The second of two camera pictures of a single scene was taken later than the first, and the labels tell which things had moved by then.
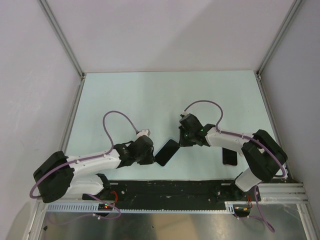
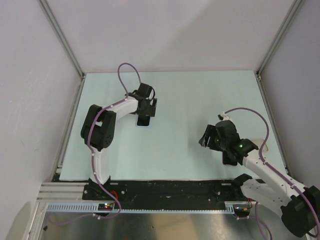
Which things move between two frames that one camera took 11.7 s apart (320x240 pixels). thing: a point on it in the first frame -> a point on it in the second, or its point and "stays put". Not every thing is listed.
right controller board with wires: x=242 y=210 stays put
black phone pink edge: x=229 y=157 stays put
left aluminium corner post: x=55 y=23 stays put
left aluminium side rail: x=75 y=104 stays put
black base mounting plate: x=169 y=190 stays put
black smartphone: x=166 y=152 -> x=143 y=120
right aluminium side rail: x=273 y=119 stays put
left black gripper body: x=144 y=159 -> x=147 y=110
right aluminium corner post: x=291 y=12 stays put
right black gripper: x=182 y=142 -> x=211 y=131
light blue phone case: x=162 y=147 -> x=143 y=126
